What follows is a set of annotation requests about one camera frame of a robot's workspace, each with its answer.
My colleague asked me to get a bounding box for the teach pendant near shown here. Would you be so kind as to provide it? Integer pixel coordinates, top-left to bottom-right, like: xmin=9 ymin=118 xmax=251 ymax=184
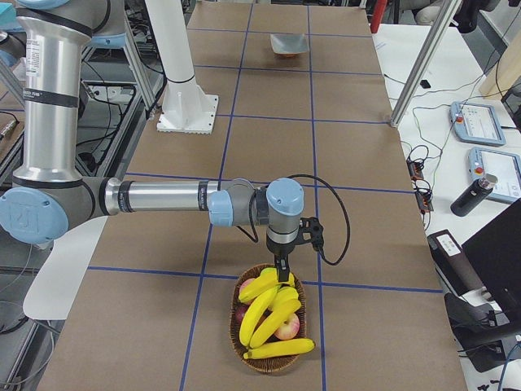
xmin=468 ymin=147 xmax=520 ymax=204

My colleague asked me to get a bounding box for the white camera pole base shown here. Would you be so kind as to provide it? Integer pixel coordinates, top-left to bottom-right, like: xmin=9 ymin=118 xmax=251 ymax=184
xmin=146 ymin=0 xmax=219 ymax=134

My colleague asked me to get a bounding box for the pink apple right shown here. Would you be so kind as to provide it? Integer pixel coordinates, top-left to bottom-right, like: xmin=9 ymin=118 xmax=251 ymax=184
xmin=274 ymin=313 xmax=300 ymax=340

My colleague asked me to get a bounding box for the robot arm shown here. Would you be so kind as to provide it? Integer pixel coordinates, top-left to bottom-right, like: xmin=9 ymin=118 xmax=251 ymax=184
xmin=1 ymin=1 xmax=304 ymax=283

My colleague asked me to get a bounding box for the dark red mango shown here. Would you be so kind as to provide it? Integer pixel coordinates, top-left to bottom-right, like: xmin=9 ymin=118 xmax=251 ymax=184
xmin=234 ymin=305 xmax=249 ymax=325

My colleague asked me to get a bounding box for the teach pendant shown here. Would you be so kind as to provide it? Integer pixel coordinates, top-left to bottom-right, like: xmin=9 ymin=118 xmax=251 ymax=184
xmin=450 ymin=102 xmax=506 ymax=147
xmin=468 ymin=147 xmax=520 ymax=204

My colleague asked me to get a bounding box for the black monitor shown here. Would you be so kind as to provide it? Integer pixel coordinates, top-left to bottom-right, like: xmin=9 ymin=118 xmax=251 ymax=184
xmin=463 ymin=200 xmax=520 ymax=320

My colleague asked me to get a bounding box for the black bottle silver cap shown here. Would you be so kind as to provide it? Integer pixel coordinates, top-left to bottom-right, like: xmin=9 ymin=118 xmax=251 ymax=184
xmin=450 ymin=174 xmax=498 ymax=217

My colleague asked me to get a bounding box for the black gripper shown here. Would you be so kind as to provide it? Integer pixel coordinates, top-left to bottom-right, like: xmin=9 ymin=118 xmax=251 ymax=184
xmin=266 ymin=239 xmax=296 ymax=283

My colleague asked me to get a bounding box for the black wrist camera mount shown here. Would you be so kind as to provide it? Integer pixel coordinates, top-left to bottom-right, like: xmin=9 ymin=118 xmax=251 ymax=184
xmin=293 ymin=217 xmax=325 ymax=253

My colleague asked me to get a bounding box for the teach pendant far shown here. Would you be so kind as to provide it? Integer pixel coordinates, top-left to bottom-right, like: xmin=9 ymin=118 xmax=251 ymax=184
xmin=450 ymin=102 xmax=506 ymax=147

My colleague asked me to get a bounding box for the grey square plate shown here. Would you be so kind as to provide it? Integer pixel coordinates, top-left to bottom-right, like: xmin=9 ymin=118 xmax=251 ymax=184
xmin=270 ymin=33 xmax=309 ymax=57

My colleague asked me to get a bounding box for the pink apple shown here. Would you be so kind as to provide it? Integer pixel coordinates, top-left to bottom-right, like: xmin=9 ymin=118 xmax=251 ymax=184
xmin=274 ymin=313 xmax=300 ymax=340
xmin=239 ymin=278 xmax=256 ymax=295

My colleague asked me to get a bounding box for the small electronics board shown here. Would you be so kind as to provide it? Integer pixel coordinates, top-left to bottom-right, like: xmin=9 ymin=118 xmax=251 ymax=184
xmin=415 ymin=191 xmax=433 ymax=213
xmin=406 ymin=159 xmax=424 ymax=181

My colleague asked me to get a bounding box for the aluminium frame post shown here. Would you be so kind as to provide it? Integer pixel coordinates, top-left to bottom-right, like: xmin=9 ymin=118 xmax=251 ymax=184
xmin=390 ymin=0 xmax=462 ymax=128

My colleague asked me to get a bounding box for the small electronics board near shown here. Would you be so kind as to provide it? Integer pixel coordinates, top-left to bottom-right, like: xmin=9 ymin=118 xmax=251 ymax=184
xmin=415 ymin=191 xmax=433 ymax=213

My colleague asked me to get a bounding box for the black box white label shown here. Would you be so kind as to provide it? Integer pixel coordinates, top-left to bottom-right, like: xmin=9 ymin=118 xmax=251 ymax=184
xmin=427 ymin=230 xmax=484 ymax=296

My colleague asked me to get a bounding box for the brown wicker basket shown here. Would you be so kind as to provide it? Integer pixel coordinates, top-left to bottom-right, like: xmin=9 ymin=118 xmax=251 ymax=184
xmin=230 ymin=264 xmax=308 ymax=374

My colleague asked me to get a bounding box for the small electronics board far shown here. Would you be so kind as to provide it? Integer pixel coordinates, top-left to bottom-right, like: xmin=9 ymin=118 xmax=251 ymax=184
xmin=406 ymin=159 xmax=424 ymax=181

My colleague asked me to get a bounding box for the pink apple left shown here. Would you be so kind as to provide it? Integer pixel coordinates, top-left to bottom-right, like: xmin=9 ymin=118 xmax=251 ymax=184
xmin=239 ymin=278 xmax=256 ymax=295

